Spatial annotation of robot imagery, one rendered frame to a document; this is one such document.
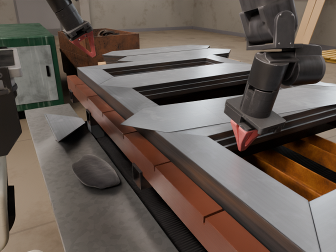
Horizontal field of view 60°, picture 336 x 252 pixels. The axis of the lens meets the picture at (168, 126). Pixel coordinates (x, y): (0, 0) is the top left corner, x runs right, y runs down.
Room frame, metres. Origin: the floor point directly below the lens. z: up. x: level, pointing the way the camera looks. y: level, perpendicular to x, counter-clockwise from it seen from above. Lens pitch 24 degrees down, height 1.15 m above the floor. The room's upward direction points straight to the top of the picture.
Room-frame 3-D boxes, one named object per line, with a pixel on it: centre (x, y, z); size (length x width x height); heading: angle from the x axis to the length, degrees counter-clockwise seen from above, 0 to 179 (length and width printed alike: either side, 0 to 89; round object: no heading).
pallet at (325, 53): (6.19, -3.49, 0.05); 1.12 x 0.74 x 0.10; 119
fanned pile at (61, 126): (1.06, 0.40, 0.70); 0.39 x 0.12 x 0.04; 29
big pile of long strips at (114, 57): (1.82, -0.01, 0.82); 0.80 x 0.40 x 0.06; 119
